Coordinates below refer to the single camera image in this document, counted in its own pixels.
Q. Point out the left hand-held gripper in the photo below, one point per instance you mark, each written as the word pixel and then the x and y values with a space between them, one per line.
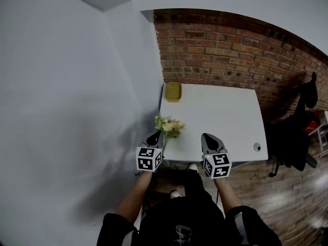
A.
pixel 148 156

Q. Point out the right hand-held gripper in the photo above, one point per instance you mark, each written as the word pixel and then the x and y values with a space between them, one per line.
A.
pixel 217 163

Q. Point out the yellow container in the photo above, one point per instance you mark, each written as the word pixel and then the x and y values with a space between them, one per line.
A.
pixel 173 92

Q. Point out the person's right forearm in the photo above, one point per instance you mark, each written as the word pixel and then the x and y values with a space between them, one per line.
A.
pixel 226 192

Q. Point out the person's left forearm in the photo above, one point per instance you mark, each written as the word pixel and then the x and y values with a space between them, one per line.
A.
pixel 133 199

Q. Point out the person's white shoe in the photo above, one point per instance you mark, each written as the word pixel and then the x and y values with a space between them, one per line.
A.
pixel 192 167
pixel 175 194

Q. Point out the bouquet of pale flowers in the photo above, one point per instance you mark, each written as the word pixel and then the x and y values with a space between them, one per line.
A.
pixel 169 128

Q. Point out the white table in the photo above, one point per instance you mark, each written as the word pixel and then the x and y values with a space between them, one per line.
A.
pixel 217 122

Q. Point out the person's black clothing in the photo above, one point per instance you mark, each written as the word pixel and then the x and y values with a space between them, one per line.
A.
pixel 189 219

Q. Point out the black office chair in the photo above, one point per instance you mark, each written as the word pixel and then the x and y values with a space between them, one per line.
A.
pixel 294 132

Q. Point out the red box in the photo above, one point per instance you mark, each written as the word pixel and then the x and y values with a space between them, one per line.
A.
pixel 312 125

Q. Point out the white shelf rack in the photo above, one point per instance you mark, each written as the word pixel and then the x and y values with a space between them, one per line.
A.
pixel 323 134

